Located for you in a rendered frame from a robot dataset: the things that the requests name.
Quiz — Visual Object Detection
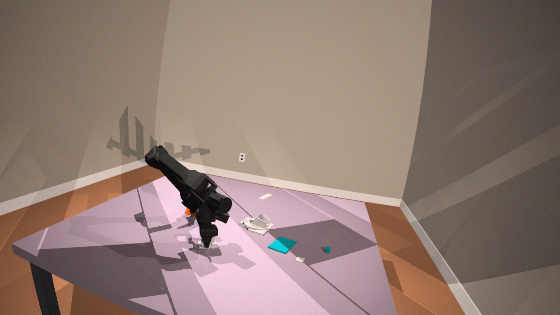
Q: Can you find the cyan flat rectangular plate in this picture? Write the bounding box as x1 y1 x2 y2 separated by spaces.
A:
268 237 297 254

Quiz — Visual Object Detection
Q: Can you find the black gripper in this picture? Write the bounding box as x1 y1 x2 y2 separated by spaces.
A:
196 204 218 248

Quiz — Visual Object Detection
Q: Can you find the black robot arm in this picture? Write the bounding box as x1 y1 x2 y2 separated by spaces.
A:
145 145 232 224

